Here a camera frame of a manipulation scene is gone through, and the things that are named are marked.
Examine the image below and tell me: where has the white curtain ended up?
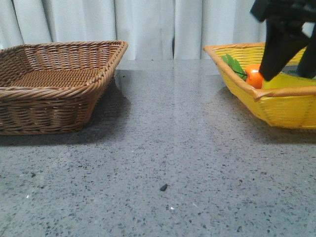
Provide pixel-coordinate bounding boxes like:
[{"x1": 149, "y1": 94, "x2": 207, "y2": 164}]
[{"x1": 0, "y1": 0, "x2": 266, "y2": 60}]

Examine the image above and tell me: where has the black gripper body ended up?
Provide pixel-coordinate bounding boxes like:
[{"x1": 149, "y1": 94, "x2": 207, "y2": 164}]
[{"x1": 250, "y1": 0, "x2": 316, "y2": 22}]

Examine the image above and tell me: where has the yellow tape roll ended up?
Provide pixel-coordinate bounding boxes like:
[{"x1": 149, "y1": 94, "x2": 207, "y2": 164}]
[{"x1": 262, "y1": 65, "x2": 316, "y2": 89}]

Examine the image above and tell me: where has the small black debris chip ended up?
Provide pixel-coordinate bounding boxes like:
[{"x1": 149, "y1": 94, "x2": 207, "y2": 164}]
[{"x1": 159, "y1": 184, "x2": 168, "y2": 192}]

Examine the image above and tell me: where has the brown wicker basket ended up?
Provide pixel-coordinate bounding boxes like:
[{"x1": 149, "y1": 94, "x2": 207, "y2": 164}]
[{"x1": 0, "y1": 40, "x2": 128, "y2": 135}]

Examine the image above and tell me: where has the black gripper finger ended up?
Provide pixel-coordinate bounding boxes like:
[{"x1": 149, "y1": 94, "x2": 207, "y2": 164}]
[
  {"x1": 259, "y1": 16, "x2": 310, "y2": 81},
  {"x1": 297, "y1": 37, "x2": 316, "y2": 79}
]

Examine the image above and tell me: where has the orange toy carrot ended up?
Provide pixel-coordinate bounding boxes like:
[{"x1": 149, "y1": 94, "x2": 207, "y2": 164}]
[{"x1": 221, "y1": 54, "x2": 264, "y2": 89}]

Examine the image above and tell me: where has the yellow woven basket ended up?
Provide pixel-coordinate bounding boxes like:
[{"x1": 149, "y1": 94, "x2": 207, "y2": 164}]
[{"x1": 204, "y1": 42, "x2": 316, "y2": 129}]

